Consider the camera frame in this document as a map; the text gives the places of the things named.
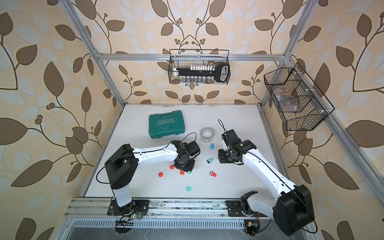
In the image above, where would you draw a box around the green plastic tool case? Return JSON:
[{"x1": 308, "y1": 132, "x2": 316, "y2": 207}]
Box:
[{"x1": 149, "y1": 110, "x2": 186, "y2": 139}]

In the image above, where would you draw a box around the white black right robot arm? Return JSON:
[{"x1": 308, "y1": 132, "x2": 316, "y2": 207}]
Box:
[{"x1": 218, "y1": 130, "x2": 316, "y2": 236}]

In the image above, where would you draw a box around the plastic bag in basket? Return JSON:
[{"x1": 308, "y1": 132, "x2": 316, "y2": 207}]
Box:
[{"x1": 273, "y1": 88, "x2": 300, "y2": 113}]

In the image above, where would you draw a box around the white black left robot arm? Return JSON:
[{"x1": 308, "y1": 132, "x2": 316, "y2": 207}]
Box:
[{"x1": 103, "y1": 140, "x2": 201, "y2": 217}]

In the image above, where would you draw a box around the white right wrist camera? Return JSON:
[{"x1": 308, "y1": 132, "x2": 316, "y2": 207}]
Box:
[{"x1": 222, "y1": 130, "x2": 241, "y2": 148}]

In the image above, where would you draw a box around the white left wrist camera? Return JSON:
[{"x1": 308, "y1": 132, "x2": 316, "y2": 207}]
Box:
[{"x1": 171, "y1": 141, "x2": 201, "y2": 159}]

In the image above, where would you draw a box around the black wire basket right wall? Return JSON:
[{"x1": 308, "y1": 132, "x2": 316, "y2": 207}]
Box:
[{"x1": 264, "y1": 63, "x2": 335, "y2": 131}]

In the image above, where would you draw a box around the black wire basket back wall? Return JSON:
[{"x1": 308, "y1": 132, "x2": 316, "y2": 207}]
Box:
[{"x1": 168, "y1": 49, "x2": 231, "y2": 85}]

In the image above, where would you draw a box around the black wire basket wall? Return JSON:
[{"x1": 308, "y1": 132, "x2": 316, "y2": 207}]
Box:
[
  {"x1": 168, "y1": 49, "x2": 231, "y2": 85},
  {"x1": 264, "y1": 63, "x2": 335, "y2": 131}
]

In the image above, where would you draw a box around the black white tool in basket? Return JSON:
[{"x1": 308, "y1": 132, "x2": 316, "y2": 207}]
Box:
[{"x1": 169, "y1": 62, "x2": 231, "y2": 84}]

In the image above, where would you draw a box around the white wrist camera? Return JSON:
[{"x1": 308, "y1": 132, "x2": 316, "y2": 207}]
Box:
[
  {"x1": 222, "y1": 130, "x2": 241, "y2": 148},
  {"x1": 171, "y1": 141, "x2": 201, "y2": 159}
]

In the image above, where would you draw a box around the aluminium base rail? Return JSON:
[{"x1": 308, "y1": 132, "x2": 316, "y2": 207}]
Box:
[{"x1": 64, "y1": 198, "x2": 270, "y2": 231}]

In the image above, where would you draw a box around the aluminium cage frame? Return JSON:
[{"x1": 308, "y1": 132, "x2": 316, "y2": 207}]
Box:
[{"x1": 60, "y1": 1, "x2": 384, "y2": 203}]

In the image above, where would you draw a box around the clear packing tape roll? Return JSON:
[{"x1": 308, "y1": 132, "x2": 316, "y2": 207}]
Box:
[{"x1": 200, "y1": 128, "x2": 215, "y2": 143}]

